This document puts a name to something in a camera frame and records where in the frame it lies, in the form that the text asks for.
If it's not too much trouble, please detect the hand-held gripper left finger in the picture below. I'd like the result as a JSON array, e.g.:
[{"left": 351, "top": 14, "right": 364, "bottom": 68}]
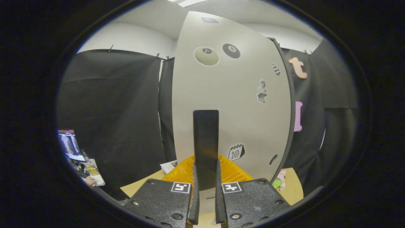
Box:
[{"left": 122, "top": 155, "right": 200, "bottom": 228}]

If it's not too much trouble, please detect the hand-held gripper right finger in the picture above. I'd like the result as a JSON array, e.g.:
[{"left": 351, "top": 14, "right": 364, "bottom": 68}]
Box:
[{"left": 215, "top": 155, "right": 291, "bottom": 228}]

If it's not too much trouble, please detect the black cabinet door handle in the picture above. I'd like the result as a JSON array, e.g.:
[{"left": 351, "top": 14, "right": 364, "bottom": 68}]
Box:
[{"left": 193, "top": 110, "right": 219, "bottom": 191}]

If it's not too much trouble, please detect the beige shoe cabinet door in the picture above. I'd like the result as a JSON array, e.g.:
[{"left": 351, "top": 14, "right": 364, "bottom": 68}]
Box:
[{"left": 172, "top": 11, "right": 293, "bottom": 228}]

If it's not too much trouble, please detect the grey shoe cabinet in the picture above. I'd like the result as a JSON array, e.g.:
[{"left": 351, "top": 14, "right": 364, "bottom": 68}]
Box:
[{"left": 269, "top": 37, "right": 296, "bottom": 182}]

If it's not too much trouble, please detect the white book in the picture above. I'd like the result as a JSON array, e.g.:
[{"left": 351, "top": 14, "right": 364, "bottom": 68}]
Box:
[{"left": 160, "top": 161, "right": 178, "bottom": 174}]

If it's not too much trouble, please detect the green and pink plush toy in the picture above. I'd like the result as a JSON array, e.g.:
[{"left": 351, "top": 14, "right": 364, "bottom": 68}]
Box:
[{"left": 272, "top": 170, "right": 287, "bottom": 190}]

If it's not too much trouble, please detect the black backdrop cloth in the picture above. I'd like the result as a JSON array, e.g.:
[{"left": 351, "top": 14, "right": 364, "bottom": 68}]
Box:
[{"left": 57, "top": 38, "right": 359, "bottom": 200}]

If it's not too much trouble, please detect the printed magazine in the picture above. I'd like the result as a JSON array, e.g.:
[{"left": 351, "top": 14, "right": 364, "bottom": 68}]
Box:
[{"left": 58, "top": 129, "right": 86, "bottom": 162}]

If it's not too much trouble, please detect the long ceiling light panel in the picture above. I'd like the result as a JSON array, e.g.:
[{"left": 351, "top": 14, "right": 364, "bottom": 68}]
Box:
[{"left": 168, "top": 0, "right": 209, "bottom": 7}]

